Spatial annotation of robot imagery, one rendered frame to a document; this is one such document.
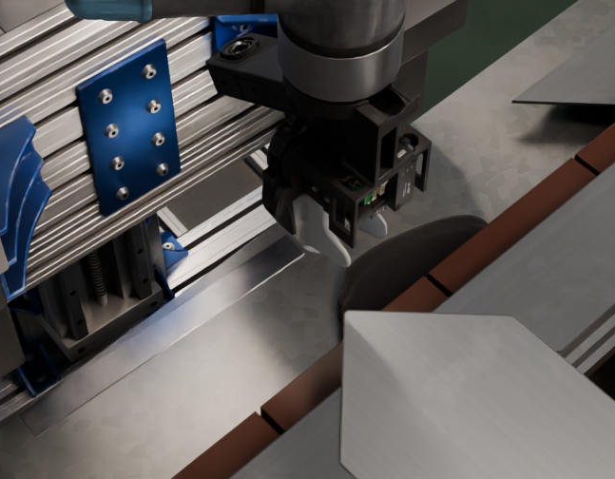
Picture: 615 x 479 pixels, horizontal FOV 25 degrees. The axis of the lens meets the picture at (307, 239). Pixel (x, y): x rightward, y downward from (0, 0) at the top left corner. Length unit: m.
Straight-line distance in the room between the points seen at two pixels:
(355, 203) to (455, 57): 1.55
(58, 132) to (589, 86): 0.54
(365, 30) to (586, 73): 0.66
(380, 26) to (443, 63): 1.60
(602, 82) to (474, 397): 0.49
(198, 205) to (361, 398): 0.96
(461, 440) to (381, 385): 0.07
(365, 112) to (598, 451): 0.32
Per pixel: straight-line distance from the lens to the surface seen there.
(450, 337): 1.04
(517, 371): 1.03
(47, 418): 1.23
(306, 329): 1.25
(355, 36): 0.78
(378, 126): 0.82
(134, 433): 1.21
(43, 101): 1.14
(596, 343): 1.08
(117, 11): 0.77
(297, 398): 1.05
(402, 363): 1.02
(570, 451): 1.00
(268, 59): 0.92
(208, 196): 1.94
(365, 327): 1.04
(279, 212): 0.94
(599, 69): 1.42
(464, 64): 2.39
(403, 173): 0.90
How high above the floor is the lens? 1.75
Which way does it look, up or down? 55 degrees down
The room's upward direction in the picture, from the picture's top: straight up
